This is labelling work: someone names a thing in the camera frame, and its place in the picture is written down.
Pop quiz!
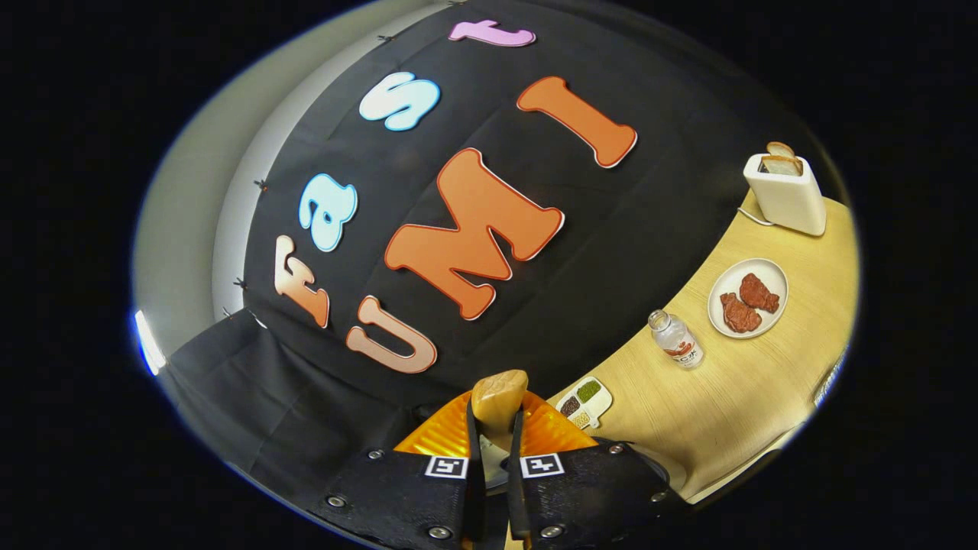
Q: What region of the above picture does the small clear plastic bottle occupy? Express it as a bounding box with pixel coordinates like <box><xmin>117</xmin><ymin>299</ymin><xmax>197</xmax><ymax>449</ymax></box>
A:
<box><xmin>648</xmin><ymin>309</ymin><xmax>705</xmax><ymax>370</ymax></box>

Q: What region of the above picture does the ceiling light panel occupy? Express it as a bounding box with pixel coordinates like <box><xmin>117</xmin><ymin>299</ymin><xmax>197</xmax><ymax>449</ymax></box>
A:
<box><xmin>134</xmin><ymin>309</ymin><xmax>167</xmax><ymax>377</ymax></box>

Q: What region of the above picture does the white round plate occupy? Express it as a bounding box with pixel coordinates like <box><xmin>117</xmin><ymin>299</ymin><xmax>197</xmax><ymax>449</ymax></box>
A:
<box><xmin>708</xmin><ymin>257</ymin><xmax>789</xmax><ymax>339</ymax></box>

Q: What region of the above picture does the white toaster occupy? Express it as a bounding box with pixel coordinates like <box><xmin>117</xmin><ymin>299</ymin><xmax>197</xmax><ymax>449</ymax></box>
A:
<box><xmin>743</xmin><ymin>141</ymin><xmax>827</xmax><ymax>237</ymax></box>

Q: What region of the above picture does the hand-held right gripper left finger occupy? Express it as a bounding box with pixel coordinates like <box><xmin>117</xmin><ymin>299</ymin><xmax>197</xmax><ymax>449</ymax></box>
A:
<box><xmin>308</xmin><ymin>391</ymin><xmax>487</xmax><ymax>550</ymax></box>

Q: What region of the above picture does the white divided grain tray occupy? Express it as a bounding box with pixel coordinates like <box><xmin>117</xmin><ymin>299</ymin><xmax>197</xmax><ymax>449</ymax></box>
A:
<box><xmin>555</xmin><ymin>377</ymin><xmax>614</xmax><ymax>431</ymax></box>

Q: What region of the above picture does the wooden spoon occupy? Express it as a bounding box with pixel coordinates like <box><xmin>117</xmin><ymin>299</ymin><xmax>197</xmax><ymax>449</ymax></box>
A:
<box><xmin>471</xmin><ymin>370</ymin><xmax>529</xmax><ymax>451</ymax></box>

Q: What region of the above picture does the red meat piece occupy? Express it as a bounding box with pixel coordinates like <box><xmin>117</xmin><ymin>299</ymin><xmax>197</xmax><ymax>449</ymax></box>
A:
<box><xmin>739</xmin><ymin>273</ymin><xmax>781</xmax><ymax>314</ymax></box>
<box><xmin>720</xmin><ymin>293</ymin><xmax>763</xmax><ymax>334</ymax></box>

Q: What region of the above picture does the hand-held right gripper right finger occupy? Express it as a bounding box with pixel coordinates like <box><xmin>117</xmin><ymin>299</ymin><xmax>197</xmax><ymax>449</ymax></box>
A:
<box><xmin>507</xmin><ymin>391</ymin><xmax>690</xmax><ymax>547</ymax></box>

